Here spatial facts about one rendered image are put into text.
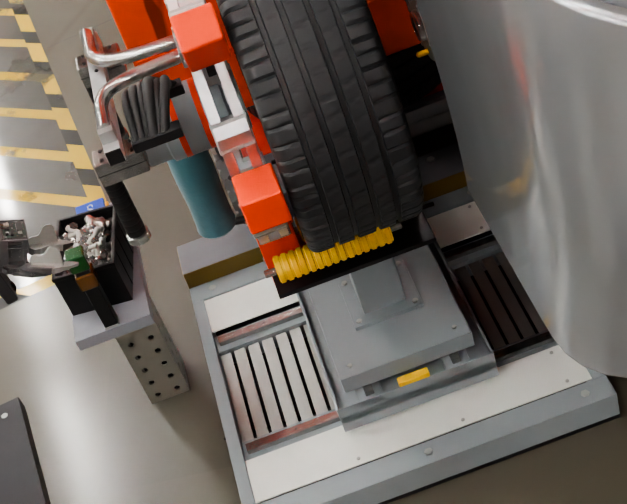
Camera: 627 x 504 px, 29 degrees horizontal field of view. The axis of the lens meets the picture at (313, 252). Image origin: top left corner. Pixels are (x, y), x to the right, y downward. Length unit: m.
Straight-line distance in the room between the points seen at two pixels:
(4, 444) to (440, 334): 0.97
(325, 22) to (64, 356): 1.53
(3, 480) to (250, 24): 1.14
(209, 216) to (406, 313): 0.49
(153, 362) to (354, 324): 0.54
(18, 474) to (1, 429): 0.15
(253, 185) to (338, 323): 0.72
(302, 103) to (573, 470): 1.05
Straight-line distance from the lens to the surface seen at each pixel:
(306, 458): 2.70
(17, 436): 2.73
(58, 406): 3.18
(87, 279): 2.51
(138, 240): 2.27
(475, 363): 2.66
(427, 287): 2.74
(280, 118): 2.04
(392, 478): 2.61
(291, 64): 2.04
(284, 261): 2.45
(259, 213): 2.07
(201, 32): 2.03
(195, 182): 2.55
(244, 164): 2.57
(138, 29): 2.77
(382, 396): 2.65
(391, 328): 2.68
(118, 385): 3.15
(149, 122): 2.12
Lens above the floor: 2.14
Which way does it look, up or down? 41 degrees down
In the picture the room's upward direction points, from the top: 20 degrees counter-clockwise
